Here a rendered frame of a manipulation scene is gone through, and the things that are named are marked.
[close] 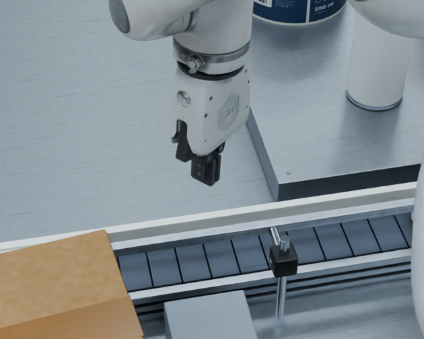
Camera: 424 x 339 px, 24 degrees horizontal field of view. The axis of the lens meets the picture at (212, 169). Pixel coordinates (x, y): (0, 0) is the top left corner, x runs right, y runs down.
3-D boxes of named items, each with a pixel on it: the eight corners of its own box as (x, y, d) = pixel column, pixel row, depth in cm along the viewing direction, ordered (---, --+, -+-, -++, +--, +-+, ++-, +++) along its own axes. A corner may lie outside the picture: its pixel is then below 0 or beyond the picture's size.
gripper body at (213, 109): (211, 83, 102) (207, 167, 109) (265, 42, 108) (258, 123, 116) (155, 58, 105) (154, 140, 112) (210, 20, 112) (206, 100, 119)
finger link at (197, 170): (201, 154, 111) (199, 198, 116) (217, 140, 113) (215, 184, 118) (179, 143, 113) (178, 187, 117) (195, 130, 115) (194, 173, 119)
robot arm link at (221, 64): (219, 66, 101) (217, 90, 103) (266, 31, 106) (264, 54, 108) (154, 38, 104) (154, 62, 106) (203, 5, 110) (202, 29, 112)
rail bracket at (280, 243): (278, 288, 132) (285, 202, 121) (293, 331, 127) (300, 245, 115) (255, 292, 131) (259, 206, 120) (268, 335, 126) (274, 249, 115)
